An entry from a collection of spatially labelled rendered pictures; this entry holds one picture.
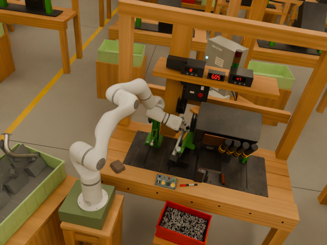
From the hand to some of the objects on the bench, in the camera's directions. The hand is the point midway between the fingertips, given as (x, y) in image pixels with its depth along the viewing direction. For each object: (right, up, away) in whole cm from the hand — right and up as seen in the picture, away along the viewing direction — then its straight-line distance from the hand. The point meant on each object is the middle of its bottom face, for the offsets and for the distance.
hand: (186, 128), depth 212 cm
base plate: (+10, -28, +18) cm, 34 cm away
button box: (-15, -43, -2) cm, 45 cm away
